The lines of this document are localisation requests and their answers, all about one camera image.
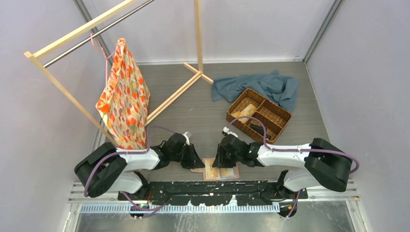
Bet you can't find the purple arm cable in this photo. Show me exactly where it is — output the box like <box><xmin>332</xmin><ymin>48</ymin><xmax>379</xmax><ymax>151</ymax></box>
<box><xmin>224</xmin><ymin>116</ymin><xmax>360</xmax><ymax>218</ymax></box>
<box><xmin>84</xmin><ymin>126</ymin><xmax>177</xmax><ymax>218</ymax></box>

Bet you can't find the orange floral hanging garment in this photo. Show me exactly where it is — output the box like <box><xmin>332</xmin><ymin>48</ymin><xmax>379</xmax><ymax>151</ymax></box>
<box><xmin>96</xmin><ymin>38</ymin><xmax>150</xmax><ymax>149</ymax></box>

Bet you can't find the pink clothes hanger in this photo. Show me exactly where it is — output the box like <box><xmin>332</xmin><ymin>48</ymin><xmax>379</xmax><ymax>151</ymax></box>
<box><xmin>90</xmin><ymin>33</ymin><xmax>116</xmax><ymax>86</ymax></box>

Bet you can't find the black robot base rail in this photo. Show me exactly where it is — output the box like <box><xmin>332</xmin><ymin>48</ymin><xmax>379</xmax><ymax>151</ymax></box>
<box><xmin>127</xmin><ymin>180</ymin><xmax>297</xmax><ymax>206</ymax></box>

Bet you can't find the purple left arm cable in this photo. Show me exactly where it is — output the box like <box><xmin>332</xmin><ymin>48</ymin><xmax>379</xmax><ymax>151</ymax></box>
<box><xmin>84</xmin><ymin>126</ymin><xmax>177</xmax><ymax>218</ymax></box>

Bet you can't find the blue-grey crumpled cloth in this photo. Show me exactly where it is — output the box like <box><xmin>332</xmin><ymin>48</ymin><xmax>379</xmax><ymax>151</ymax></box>
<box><xmin>211</xmin><ymin>70</ymin><xmax>299</xmax><ymax>112</ymax></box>

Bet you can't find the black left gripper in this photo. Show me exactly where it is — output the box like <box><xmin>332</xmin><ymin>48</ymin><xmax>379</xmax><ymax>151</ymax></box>
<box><xmin>171</xmin><ymin>143</ymin><xmax>205</xmax><ymax>169</ymax></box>

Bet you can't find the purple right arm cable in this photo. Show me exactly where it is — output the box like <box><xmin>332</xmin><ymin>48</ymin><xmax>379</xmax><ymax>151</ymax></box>
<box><xmin>224</xmin><ymin>116</ymin><xmax>360</xmax><ymax>218</ymax></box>

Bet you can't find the woven wicker divided basket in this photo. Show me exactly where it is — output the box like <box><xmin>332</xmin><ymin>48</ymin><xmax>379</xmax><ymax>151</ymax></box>
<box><xmin>226</xmin><ymin>88</ymin><xmax>292</xmax><ymax>144</ymax></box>

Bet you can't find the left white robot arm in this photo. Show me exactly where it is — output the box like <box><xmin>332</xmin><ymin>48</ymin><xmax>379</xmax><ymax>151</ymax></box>
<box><xmin>74</xmin><ymin>132</ymin><xmax>205</xmax><ymax>200</ymax></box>

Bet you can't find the wooden clothes rack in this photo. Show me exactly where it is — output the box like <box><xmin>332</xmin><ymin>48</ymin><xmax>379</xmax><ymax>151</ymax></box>
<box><xmin>24</xmin><ymin>0</ymin><xmax>214</xmax><ymax>145</ymax></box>

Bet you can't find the yellow credit card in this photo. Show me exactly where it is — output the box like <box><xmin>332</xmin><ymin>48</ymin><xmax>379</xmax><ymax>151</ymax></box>
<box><xmin>220</xmin><ymin>168</ymin><xmax>237</xmax><ymax>179</ymax></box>
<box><xmin>204</xmin><ymin>158</ymin><xmax>219</xmax><ymax>180</ymax></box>
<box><xmin>239</xmin><ymin>104</ymin><xmax>257</xmax><ymax>123</ymax></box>

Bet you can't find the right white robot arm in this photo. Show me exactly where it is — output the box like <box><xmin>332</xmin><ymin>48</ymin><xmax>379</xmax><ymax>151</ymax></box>
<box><xmin>212</xmin><ymin>127</ymin><xmax>353</xmax><ymax>199</ymax></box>

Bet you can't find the orange credit card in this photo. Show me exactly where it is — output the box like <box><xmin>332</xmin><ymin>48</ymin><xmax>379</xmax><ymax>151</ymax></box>
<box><xmin>231</xmin><ymin>111</ymin><xmax>242</xmax><ymax>118</ymax></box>

